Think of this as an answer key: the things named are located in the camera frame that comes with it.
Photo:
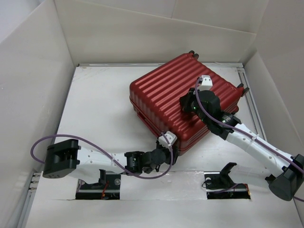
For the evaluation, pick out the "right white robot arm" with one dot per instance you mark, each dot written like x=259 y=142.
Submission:
x=286 y=171

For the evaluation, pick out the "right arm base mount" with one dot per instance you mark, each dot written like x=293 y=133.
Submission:
x=219 y=185

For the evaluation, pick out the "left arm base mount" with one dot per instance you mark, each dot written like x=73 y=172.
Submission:
x=97 y=191

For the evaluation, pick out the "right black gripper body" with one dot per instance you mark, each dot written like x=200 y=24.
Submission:
x=202 y=116

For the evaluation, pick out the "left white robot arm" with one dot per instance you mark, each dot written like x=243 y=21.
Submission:
x=68 y=158

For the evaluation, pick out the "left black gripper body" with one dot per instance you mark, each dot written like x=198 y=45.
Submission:
x=166 y=150

